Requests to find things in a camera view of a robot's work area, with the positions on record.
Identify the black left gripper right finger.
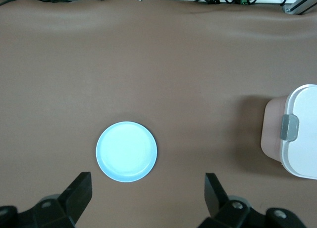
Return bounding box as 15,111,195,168
198,172,308,228

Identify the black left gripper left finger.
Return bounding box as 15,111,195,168
0,172,93,228

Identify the light blue round plate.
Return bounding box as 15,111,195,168
96,121,158,183

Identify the grey box latch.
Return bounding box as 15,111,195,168
279,114,300,141

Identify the white lidded storage box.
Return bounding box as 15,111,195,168
260,83,317,180

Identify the brown table mat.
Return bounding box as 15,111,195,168
0,0,317,228

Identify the aluminium camera stand profile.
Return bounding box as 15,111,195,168
283,0,317,15

